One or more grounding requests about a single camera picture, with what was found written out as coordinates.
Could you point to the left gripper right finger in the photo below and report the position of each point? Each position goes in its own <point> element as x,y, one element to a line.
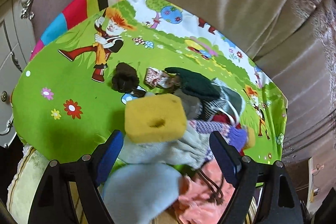
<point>279,202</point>

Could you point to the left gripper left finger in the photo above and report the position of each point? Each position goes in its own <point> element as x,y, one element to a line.
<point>53,203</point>

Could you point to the pink fleece cloth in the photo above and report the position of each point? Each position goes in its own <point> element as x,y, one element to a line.
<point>204,197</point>

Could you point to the purple knitted sock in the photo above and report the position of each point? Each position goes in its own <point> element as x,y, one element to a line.
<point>236,137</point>

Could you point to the light blue plush toy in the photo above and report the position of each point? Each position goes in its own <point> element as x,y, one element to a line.
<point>138,193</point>

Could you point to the red crochet flower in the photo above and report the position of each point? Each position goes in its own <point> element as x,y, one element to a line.
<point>226,119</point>

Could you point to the grey knitted cloth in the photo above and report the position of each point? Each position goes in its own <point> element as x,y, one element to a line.
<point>192,150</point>

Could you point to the yellow sponge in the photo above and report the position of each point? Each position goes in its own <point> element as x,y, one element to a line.
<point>155,119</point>

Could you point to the dark brown pompom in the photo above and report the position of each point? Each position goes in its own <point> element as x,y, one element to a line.
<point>125,80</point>

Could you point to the dark green knitted item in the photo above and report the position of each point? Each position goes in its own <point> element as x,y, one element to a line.
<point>194,84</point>

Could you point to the beige scouring sponge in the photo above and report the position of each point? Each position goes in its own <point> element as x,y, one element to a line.
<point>251,139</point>

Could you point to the grey striped drawstring pouch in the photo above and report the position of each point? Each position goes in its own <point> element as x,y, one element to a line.
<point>230,103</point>

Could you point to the white side table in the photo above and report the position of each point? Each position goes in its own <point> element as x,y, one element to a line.
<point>321,180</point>

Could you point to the cartoon green bedsheet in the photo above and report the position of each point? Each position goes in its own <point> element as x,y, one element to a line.
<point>63,113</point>

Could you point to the white ornate dresser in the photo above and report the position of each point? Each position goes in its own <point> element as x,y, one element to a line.
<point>17,43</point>

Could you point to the beige pink curtain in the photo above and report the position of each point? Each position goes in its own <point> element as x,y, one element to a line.
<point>292,41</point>

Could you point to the colourful striped blanket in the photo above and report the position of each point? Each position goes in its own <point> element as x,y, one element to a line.
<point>75,12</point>

